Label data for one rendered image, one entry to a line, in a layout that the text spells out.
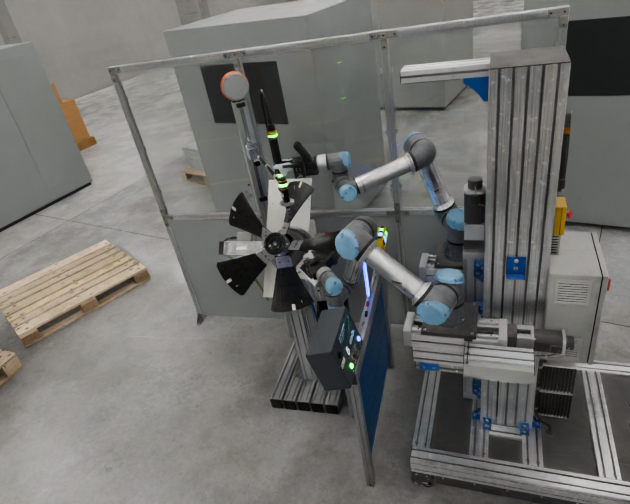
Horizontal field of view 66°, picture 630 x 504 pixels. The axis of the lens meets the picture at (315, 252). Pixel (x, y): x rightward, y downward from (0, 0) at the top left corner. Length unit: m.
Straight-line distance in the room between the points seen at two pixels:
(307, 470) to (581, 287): 1.75
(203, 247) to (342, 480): 1.90
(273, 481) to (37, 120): 6.06
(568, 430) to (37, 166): 6.93
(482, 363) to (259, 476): 1.52
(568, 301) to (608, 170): 2.59
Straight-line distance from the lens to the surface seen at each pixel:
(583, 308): 2.26
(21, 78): 7.74
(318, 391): 3.25
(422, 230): 3.19
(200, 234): 3.69
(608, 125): 4.56
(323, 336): 1.84
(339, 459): 3.02
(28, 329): 4.84
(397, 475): 2.93
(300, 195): 2.54
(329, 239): 2.51
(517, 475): 2.71
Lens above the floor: 2.45
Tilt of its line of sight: 31 degrees down
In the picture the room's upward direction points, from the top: 11 degrees counter-clockwise
